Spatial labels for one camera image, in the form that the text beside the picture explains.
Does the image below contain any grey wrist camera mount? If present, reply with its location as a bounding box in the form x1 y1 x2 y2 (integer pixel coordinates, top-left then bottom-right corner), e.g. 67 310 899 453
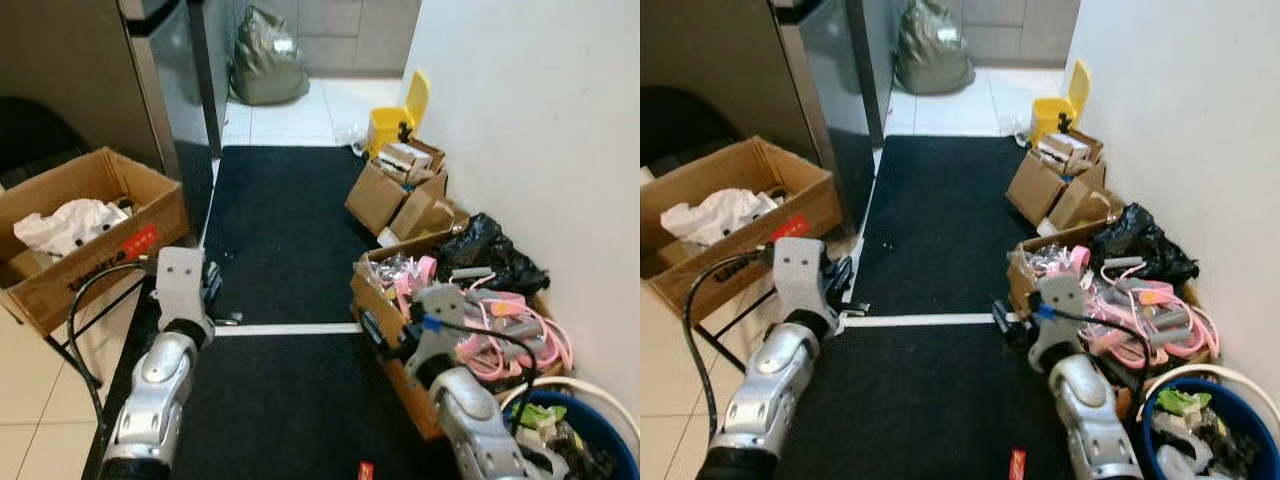
154 247 214 336
772 237 833 323
403 283 467 379
1028 272 1093 366

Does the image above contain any blue bucket with white rim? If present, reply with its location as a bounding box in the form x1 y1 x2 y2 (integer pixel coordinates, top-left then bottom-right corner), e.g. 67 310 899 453
498 377 641 480
1140 364 1280 480

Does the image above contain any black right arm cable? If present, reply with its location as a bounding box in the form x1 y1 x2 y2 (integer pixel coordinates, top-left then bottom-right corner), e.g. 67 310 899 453
420 312 543 433
1038 303 1153 421

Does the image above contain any white crumpled trash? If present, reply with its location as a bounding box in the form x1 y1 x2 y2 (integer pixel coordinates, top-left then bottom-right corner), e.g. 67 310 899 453
1150 412 1206 480
515 425 576 480

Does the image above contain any stack of white brown packages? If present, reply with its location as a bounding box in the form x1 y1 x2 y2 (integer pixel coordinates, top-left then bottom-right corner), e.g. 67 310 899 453
378 142 434 188
1035 132 1093 178

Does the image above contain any yellow pedal bin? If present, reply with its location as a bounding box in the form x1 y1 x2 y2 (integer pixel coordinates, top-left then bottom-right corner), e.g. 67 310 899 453
1028 58 1093 146
366 68 432 159

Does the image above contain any grey kitchen cabinet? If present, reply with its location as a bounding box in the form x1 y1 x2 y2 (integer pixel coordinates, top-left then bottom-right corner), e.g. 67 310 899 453
900 0 1081 69
235 0 421 79

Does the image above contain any clear plastic bottle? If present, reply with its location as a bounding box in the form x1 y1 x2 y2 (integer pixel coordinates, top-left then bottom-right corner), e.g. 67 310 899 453
998 110 1036 143
335 122 373 157

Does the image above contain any black plastic bag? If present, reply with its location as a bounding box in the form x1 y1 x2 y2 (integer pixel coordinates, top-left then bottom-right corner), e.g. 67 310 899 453
1090 203 1200 288
437 212 550 297

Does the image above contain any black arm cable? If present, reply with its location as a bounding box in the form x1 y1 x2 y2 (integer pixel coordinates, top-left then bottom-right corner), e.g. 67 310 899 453
1038 303 1153 421
64 260 161 446
420 312 543 433
682 250 779 446

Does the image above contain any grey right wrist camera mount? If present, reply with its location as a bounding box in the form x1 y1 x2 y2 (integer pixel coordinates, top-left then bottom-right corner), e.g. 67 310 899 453
1028 272 1093 366
403 283 467 379

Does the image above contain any large red-sticker cardboard box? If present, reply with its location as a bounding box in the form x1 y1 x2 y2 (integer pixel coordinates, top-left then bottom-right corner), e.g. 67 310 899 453
0 148 190 337
640 137 844 323

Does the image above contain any silver refrigerator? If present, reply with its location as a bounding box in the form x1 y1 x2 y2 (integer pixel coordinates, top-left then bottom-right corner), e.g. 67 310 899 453
770 0 893 233
118 0 223 236

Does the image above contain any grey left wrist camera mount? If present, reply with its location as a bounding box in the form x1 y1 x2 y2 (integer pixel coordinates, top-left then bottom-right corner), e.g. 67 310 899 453
772 237 833 323
154 247 214 336

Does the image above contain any white plastic bag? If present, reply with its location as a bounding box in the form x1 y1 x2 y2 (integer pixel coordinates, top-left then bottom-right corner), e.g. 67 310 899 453
660 188 783 248
13 198 131 259

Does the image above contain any pink cable bundle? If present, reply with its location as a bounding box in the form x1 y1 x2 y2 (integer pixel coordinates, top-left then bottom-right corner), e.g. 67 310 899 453
1060 245 1221 366
393 255 575 383

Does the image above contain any olive green garbage bag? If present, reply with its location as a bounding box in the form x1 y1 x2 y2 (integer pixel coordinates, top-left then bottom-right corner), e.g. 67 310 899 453
893 0 977 97
230 5 311 107

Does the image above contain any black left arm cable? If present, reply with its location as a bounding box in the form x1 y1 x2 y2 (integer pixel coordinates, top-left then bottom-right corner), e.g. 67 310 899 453
64 260 161 446
682 250 779 446

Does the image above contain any long low cardboard box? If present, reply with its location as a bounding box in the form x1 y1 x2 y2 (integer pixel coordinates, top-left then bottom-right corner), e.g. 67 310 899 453
1008 222 1223 421
350 232 579 441

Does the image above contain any black floor mat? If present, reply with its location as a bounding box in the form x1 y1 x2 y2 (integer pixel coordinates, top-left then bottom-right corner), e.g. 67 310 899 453
848 135 1046 319
82 285 461 480
198 145 393 327
770 322 1086 480

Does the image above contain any clear plastic bag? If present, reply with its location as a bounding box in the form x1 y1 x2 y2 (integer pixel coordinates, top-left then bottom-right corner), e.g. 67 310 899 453
365 250 423 293
1022 243 1076 281

